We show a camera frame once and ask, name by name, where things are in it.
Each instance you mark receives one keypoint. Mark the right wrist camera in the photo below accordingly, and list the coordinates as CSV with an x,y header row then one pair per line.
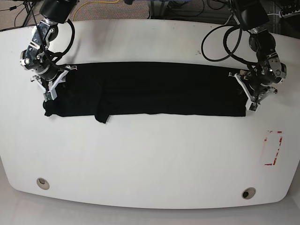
x,y
50,95

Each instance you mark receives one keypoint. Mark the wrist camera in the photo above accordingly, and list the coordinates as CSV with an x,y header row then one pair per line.
x,y
252,106
50,95

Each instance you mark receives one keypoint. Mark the white power strip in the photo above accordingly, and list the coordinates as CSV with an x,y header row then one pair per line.
x,y
289,11

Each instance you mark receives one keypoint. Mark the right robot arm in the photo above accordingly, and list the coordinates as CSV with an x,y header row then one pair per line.
x,y
37,57

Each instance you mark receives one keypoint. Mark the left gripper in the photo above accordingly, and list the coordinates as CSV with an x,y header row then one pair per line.
x,y
256,86

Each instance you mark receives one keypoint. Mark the black tripod stand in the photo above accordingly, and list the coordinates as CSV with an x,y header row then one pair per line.
x,y
28,5

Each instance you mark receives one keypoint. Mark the black graphic t-shirt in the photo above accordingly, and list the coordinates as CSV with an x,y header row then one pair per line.
x,y
121,88

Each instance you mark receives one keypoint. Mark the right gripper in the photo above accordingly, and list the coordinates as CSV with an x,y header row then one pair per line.
x,y
48,81

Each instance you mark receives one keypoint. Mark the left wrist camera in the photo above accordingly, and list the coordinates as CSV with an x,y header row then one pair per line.
x,y
252,106

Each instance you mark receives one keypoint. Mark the table grommet hole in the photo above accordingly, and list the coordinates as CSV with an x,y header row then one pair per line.
x,y
248,193
43,184

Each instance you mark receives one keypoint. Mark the right table grommet hole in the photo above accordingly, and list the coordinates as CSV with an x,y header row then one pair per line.
x,y
248,193

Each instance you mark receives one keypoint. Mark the red tape rectangle marking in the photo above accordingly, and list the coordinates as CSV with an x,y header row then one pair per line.
x,y
271,147

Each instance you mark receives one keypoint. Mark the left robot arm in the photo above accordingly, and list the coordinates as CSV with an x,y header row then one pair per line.
x,y
252,18

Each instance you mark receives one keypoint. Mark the left table grommet hole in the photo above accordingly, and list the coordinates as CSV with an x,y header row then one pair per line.
x,y
43,184

